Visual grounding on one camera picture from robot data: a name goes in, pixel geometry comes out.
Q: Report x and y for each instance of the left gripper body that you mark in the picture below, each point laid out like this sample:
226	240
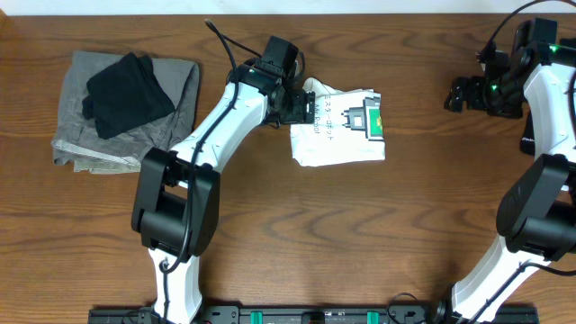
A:
295	109

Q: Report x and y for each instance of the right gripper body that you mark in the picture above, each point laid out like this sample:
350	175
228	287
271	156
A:
475	85

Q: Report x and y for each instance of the white t-shirt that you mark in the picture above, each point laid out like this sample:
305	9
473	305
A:
347	127

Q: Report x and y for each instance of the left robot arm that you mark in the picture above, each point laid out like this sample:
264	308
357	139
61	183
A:
176	209

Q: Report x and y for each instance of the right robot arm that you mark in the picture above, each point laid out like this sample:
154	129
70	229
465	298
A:
534	227

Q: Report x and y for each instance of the black garment at right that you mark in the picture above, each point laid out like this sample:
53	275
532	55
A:
527	142

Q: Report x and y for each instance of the folded black cloth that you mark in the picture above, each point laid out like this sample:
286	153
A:
125	96

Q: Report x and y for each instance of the folded grey trousers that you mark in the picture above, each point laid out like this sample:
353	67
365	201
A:
76	139

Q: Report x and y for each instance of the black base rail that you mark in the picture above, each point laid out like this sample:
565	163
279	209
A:
229	314

